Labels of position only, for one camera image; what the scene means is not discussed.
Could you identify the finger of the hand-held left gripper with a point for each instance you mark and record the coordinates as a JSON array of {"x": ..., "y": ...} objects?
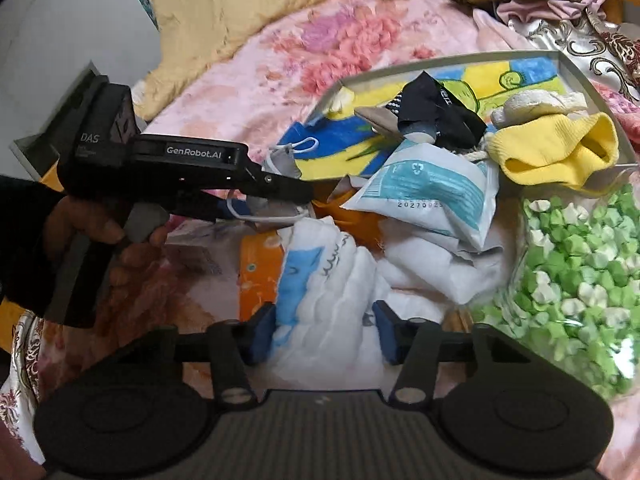
[
  {"x": 210, "y": 205},
  {"x": 280, "y": 187}
]

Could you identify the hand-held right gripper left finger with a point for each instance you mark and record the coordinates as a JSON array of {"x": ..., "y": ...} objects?
[{"x": 262, "y": 335}]

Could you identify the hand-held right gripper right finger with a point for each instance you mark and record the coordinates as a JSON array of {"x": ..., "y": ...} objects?
[{"x": 385, "y": 332}]

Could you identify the grey face mask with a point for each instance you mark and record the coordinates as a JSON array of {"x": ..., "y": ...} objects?
[{"x": 282, "y": 162}]

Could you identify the white printed cloth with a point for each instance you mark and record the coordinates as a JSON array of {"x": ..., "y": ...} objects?
[{"x": 340, "y": 280}]

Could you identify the face mask packet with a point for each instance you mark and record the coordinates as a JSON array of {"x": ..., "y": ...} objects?
[{"x": 425, "y": 190}]

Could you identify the black sock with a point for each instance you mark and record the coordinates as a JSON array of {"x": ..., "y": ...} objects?
[{"x": 435, "y": 105}]

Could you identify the striped sock with yellow cuff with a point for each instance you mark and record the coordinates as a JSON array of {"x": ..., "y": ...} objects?
[{"x": 550, "y": 145}]

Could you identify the grey tray with cartoon print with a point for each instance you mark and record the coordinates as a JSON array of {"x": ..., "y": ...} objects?
[{"x": 525, "y": 67}]

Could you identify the person's left forearm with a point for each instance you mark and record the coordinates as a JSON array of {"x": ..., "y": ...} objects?
[{"x": 25, "y": 240}]

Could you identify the person's left hand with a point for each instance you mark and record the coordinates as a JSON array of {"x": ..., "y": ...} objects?
[{"x": 85, "y": 220}]

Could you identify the white crumpled cloth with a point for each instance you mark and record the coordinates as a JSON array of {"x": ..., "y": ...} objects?
[{"x": 440, "y": 270}]

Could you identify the pink floral bed sheet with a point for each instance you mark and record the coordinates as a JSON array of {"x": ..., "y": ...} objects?
[{"x": 300, "y": 45}]

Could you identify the teal patterned cloth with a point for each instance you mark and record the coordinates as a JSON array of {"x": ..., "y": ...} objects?
[{"x": 147, "y": 5}]

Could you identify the yellow blanket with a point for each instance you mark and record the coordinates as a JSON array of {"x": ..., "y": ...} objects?
[{"x": 250, "y": 0}]

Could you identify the clear box of green paper stars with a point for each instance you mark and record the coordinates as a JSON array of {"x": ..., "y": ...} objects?
[{"x": 575, "y": 285}]

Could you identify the patterned satin cloth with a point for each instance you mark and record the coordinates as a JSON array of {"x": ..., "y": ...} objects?
[{"x": 20, "y": 370}]

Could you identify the patterned satin quilt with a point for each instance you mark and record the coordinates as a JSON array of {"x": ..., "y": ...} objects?
[{"x": 615, "y": 55}]

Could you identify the wooden bed frame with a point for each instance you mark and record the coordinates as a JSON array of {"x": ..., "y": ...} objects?
[{"x": 52, "y": 177}]

